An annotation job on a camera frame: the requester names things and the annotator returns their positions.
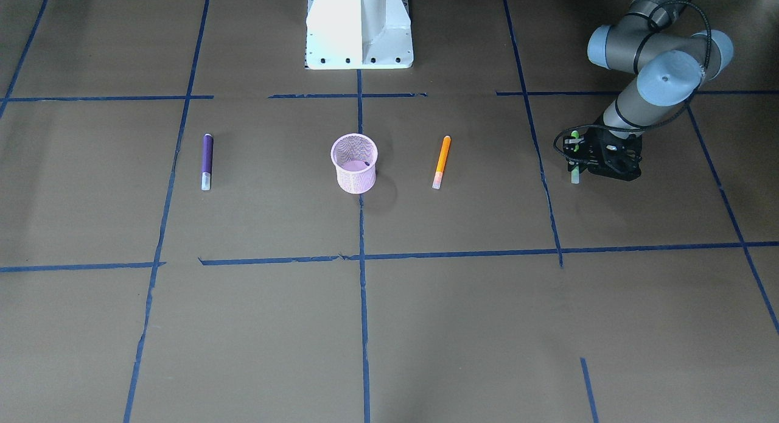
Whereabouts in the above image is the purple highlighter pen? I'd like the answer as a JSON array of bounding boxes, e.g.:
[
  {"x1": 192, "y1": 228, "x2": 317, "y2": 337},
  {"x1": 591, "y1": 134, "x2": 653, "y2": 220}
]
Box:
[{"x1": 201, "y1": 133, "x2": 214, "y2": 192}]

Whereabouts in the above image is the green highlighter pen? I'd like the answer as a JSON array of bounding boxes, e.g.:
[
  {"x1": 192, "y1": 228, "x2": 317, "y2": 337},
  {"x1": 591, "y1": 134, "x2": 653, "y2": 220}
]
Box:
[{"x1": 570, "y1": 154, "x2": 581, "y2": 184}]

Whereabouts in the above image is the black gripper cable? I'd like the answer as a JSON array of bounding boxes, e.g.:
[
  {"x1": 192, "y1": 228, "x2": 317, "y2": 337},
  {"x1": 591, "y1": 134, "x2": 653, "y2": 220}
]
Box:
[{"x1": 553, "y1": 0, "x2": 713, "y2": 166}]

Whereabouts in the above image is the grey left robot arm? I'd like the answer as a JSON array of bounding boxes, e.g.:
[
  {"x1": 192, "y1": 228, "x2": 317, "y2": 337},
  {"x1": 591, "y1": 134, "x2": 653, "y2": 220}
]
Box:
[{"x1": 553, "y1": 0, "x2": 734, "y2": 184}]

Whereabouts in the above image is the pink mesh pen holder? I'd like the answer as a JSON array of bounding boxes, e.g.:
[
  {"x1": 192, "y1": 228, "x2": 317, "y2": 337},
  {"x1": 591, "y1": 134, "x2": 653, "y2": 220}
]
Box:
[{"x1": 330, "y1": 133, "x2": 379, "y2": 195}]

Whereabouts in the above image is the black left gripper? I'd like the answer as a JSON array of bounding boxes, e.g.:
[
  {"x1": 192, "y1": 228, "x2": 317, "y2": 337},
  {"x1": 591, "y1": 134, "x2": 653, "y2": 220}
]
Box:
[{"x1": 562, "y1": 127, "x2": 643, "y2": 181}]

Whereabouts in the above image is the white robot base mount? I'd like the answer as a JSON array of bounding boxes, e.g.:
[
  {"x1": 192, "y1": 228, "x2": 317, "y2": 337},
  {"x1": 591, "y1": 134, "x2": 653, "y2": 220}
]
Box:
[{"x1": 304, "y1": 0, "x2": 414, "y2": 71}]

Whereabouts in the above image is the orange highlighter pen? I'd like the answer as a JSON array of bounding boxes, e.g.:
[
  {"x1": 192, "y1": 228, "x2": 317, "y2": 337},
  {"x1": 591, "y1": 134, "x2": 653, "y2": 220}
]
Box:
[{"x1": 431, "y1": 135, "x2": 452, "y2": 190}]

